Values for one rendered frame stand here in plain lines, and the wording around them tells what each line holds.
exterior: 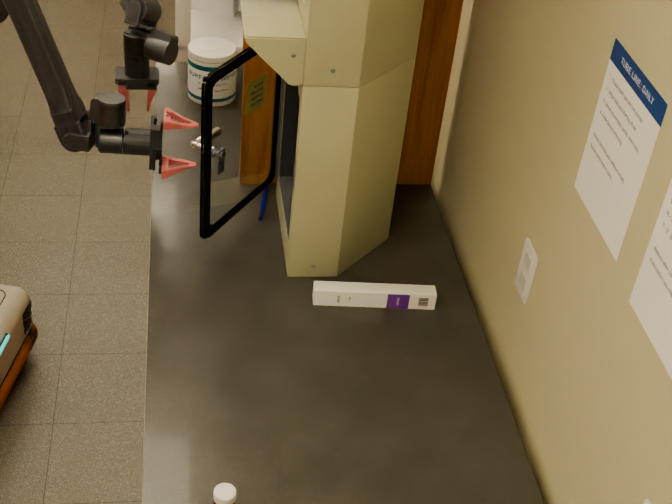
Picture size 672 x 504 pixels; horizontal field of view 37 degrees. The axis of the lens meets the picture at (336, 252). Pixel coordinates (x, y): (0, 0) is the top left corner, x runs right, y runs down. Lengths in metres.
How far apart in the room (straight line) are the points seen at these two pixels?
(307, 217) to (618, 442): 0.84
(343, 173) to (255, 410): 0.52
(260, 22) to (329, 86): 0.18
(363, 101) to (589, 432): 0.77
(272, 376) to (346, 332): 0.21
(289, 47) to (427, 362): 0.68
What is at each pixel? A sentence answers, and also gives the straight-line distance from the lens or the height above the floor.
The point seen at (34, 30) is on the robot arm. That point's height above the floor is 1.42.
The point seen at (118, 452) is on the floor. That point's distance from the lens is 3.13.
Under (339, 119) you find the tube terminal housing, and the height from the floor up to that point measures 1.34.
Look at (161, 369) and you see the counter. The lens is 2.01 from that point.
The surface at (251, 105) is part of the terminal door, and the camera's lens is 2.22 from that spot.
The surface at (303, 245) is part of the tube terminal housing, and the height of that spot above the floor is 1.03.
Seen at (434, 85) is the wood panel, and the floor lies 1.22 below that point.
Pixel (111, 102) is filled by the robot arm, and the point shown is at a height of 1.29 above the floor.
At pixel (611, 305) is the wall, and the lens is 1.64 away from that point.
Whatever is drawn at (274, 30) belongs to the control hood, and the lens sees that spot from 1.95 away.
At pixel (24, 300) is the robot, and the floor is 0.25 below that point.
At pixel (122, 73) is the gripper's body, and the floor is 1.19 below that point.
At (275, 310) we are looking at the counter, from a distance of 2.15.
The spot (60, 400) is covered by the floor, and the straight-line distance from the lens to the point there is 3.29.
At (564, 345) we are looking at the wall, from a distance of 1.83.
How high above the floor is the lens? 2.34
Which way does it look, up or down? 37 degrees down
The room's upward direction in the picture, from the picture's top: 7 degrees clockwise
